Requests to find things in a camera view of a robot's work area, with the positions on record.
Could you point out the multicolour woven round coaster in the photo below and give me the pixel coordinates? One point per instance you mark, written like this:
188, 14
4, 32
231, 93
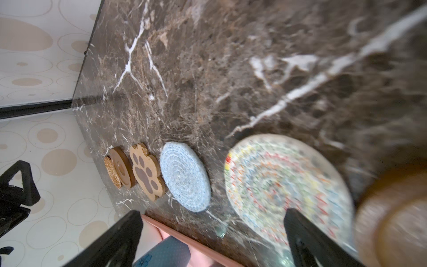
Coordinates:
267, 174

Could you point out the dark brown wooden coaster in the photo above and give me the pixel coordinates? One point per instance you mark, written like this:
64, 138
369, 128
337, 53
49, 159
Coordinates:
123, 167

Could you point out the black corner frame post left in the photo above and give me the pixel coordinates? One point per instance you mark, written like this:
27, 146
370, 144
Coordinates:
44, 107

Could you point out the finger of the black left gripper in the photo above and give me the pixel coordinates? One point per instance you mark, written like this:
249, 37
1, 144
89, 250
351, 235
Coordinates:
11, 217
27, 194

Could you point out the cork paw print coaster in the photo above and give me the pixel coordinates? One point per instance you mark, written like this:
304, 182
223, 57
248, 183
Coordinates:
147, 172

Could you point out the pink rectangular tray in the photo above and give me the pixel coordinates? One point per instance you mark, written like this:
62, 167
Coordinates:
201, 256

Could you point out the blue floral mug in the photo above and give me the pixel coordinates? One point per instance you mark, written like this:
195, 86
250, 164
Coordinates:
171, 252

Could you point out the light blue woven coaster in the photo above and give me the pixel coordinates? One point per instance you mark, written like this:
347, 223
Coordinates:
185, 176

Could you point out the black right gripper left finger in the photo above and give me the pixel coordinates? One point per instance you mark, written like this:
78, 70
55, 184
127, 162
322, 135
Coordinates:
116, 247

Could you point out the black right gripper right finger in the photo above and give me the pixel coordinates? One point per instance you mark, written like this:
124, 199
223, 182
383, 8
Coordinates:
310, 247

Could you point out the brown wooden round coaster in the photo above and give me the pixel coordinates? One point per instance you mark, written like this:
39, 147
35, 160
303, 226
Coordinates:
390, 227

